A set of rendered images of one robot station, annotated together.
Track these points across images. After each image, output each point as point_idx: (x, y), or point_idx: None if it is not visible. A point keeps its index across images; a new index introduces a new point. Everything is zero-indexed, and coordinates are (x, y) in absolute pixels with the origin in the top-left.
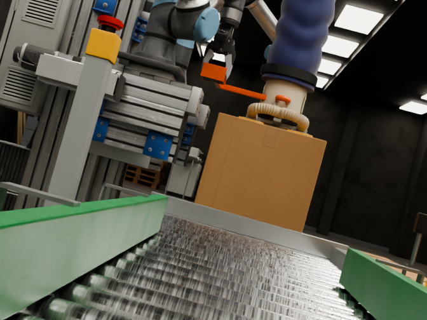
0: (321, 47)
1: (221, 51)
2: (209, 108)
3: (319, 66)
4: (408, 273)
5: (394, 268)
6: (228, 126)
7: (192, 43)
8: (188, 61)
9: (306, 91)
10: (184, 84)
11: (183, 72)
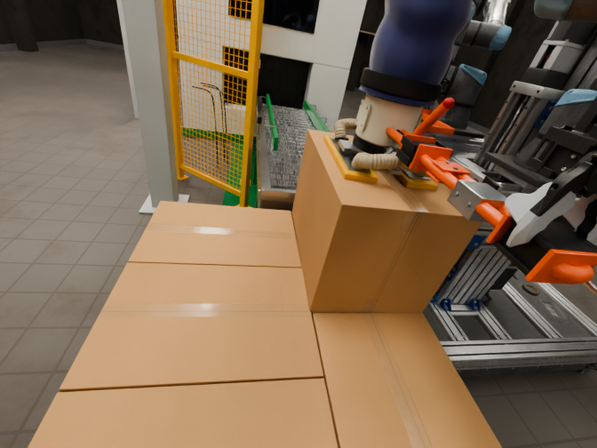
0: (384, 17)
1: None
2: (474, 173)
3: (373, 49)
4: (160, 260)
5: (159, 288)
6: None
7: (564, 97)
8: (546, 126)
9: (366, 93)
10: (518, 156)
11: (531, 142)
